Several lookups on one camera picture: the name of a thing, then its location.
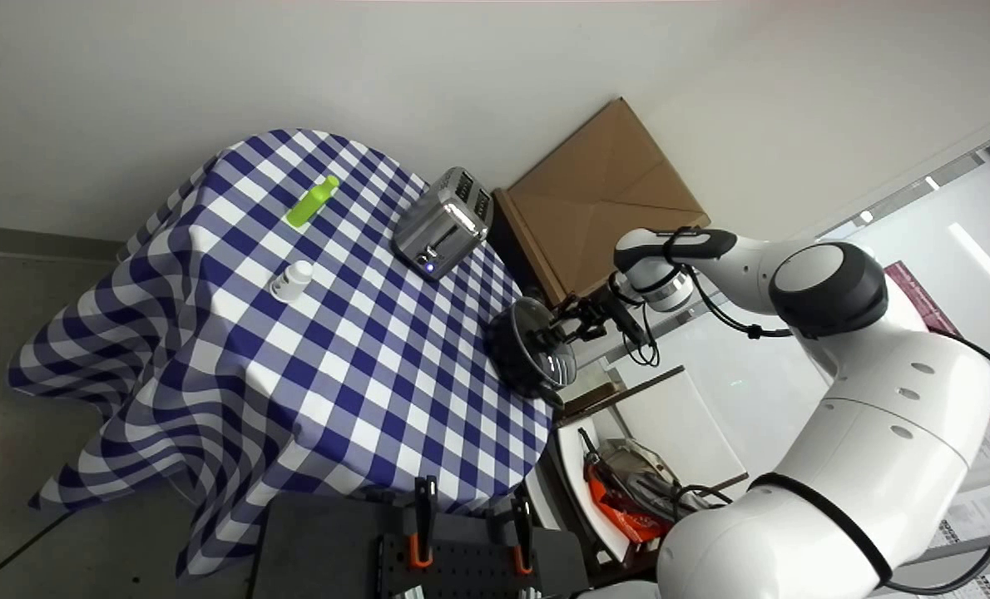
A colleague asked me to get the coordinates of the orange black clamp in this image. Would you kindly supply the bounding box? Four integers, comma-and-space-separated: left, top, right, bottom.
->
510, 493, 537, 577
408, 477, 438, 571

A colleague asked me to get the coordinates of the white side table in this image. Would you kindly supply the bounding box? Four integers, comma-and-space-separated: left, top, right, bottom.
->
537, 364, 750, 575

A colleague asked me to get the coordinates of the blue white checked tablecloth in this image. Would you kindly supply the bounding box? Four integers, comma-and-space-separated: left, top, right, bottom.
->
7, 128, 554, 580

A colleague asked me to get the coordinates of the orange black tool bag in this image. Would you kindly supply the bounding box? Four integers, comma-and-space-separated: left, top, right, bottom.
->
578, 428, 712, 545

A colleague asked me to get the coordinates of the brown cardboard box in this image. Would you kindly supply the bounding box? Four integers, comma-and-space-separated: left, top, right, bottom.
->
492, 97, 711, 307

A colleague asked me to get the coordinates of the silver toaster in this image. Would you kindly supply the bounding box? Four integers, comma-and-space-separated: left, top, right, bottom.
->
391, 166, 494, 282

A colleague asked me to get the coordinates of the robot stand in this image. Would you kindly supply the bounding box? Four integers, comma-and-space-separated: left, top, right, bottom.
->
249, 491, 589, 599

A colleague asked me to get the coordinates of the green plastic bottle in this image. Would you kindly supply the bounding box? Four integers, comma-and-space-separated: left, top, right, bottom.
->
285, 175, 341, 229

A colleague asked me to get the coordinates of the small white bottle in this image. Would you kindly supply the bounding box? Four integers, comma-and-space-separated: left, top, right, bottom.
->
270, 260, 315, 303

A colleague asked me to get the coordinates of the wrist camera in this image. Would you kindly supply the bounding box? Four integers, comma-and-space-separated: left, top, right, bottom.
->
608, 291, 656, 349

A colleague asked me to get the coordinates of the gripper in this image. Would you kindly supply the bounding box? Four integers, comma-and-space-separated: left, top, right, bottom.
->
532, 288, 629, 352

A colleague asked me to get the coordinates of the black pot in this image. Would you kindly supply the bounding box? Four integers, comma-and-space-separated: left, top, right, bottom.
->
487, 298, 581, 410

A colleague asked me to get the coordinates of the glass pot lid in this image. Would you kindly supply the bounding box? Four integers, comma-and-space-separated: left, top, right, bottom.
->
513, 298, 581, 394

